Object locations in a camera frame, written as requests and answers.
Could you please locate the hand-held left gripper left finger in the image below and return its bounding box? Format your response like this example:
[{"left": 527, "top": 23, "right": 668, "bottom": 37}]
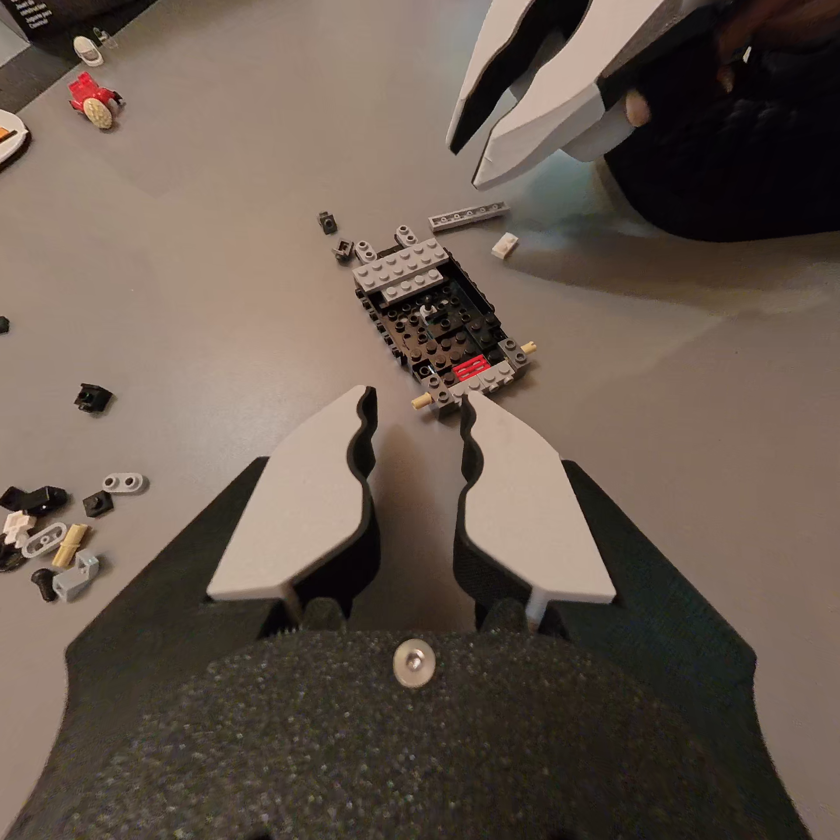
[{"left": 207, "top": 385, "right": 382, "bottom": 624}]

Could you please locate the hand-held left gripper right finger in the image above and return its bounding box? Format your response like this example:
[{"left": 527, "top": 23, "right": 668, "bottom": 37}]
[{"left": 453, "top": 392, "right": 619, "bottom": 634}]

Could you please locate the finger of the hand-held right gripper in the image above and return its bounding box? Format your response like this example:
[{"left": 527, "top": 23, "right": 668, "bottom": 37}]
[
  {"left": 445, "top": 0, "right": 592, "bottom": 156},
  {"left": 471, "top": 0, "right": 723, "bottom": 193}
]

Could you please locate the black toy brick car chassis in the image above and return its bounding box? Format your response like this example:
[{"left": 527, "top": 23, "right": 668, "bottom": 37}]
[{"left": 352, "top": 225, "right": 540, "bottom": 416}]

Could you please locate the person's right forearm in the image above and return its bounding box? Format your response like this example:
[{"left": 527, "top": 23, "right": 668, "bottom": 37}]
[{"left": 604, "top": 147, "right": 840, "bottom": 242}]

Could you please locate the grey desk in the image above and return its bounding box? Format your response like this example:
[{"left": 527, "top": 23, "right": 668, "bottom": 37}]
[{"left": 0, "top": 0, "right": 840, "bottom": 840}]

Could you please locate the person's right hand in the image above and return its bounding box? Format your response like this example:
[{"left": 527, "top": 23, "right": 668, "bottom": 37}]
[{"left": 598, "top": 0, "right": 840, "bottom": 168}]

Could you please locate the long grey brick plate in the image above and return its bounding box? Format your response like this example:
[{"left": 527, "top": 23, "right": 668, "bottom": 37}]
[{"left": 430, "top": 202, "right": 511, "bottom": 232}]

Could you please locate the tan connector pin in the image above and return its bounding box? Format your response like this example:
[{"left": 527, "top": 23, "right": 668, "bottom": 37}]
[{"left": 52, "top": 524, "right": 89, "bottom": 568}]

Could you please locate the black angled brick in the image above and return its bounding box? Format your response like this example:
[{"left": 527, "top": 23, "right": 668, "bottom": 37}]
[{"left": 0, "top": 486, "right": 70, "bottom": 514}]

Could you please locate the red toy minifigure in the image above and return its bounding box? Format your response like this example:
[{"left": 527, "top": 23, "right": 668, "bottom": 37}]
[{"left": 67, "top": 72, "right": 126, "bottom": 131}]

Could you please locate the black toy set box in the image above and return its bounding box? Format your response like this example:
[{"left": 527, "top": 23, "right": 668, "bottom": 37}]
[{"left": 26, "top": 0, "right": 158, "bottom": 63}]

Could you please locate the white round disc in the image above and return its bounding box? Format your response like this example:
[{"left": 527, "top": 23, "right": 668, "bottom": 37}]
[{"left": 0, "top": 108, "right": 32, "bottom": 173}]

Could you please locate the blue-grey bracket brick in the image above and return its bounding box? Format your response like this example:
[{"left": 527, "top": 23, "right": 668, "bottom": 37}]
[{"left": 52, "top": 551, "right": 101, "bottom": 601}]

